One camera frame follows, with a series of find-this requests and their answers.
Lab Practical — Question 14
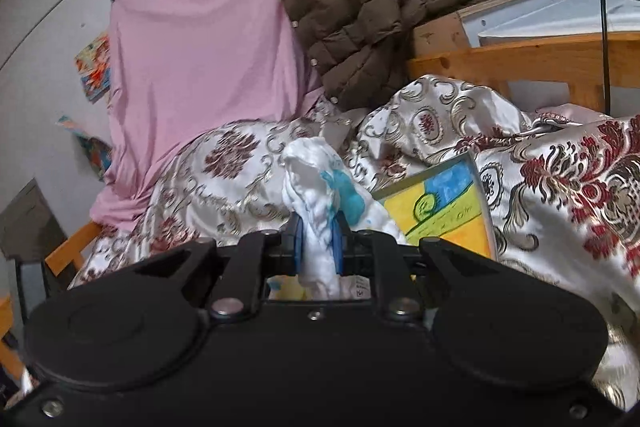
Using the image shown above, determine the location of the pink bed sheet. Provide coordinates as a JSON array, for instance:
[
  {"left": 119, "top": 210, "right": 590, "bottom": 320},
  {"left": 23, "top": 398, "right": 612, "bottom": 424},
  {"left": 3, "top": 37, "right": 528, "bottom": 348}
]
[{"left": 90, "top": 0, "right": 326, "bottom": 228}]

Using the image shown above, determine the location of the floral patterned satin blanket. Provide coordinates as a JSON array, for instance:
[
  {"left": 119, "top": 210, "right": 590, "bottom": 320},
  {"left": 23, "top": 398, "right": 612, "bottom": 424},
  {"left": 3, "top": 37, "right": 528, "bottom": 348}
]
[{"left": 67, "top": 74, "right": 640, "bottom": 413}]

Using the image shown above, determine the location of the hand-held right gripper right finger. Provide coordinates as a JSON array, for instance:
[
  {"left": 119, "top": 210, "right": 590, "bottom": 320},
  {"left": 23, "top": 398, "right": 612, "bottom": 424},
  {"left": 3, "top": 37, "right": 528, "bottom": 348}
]
[{"left": 334, "top": 213, "right": 531, "bottom": 320}]

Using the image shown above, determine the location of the orange cartoon wall poster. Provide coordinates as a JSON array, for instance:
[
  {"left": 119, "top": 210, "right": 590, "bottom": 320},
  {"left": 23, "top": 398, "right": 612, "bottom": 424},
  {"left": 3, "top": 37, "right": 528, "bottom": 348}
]
[{"left": 75, "top": 32, "right": 112, "bottom": 105}]

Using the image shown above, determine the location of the grey framed panel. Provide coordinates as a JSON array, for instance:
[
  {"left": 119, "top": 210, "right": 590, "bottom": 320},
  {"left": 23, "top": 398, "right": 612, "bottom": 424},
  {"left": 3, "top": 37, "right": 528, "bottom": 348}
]
[{"left": 0, "top": 179, "right": 66, "bottom": 260}]

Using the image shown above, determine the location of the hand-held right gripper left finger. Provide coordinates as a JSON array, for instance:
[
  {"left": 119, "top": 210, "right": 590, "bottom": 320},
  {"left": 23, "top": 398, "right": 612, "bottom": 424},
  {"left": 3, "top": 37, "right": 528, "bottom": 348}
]
[{"left": 107, "top": 214, "right": 305, "bottom": 320}]

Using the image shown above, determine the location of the black cable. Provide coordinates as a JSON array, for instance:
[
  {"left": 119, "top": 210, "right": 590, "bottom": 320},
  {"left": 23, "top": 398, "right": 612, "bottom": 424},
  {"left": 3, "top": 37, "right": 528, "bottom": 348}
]
[{"left": 599, "top": 0, "right": 615, "bottom": 112}]

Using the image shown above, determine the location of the white cloth with blue print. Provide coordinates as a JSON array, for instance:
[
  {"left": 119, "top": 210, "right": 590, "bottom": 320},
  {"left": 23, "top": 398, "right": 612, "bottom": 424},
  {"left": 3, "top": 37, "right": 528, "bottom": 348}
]
[{"left": 280, "top": 137, "right": 407, "bottom": 303}]

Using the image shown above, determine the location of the wooden bed frame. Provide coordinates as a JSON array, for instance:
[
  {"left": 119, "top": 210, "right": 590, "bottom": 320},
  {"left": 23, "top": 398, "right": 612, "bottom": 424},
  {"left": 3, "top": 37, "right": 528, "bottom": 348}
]
[{"left": 45, "top": 12, "right": 640, "bottom": 280}]

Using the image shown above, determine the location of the white cabinet panel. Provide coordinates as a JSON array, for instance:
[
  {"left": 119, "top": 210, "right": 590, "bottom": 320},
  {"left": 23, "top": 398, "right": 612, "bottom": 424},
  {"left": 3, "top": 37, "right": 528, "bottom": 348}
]
[{"left": 460, "top": 0, "right": 561, "bottom": 48}]

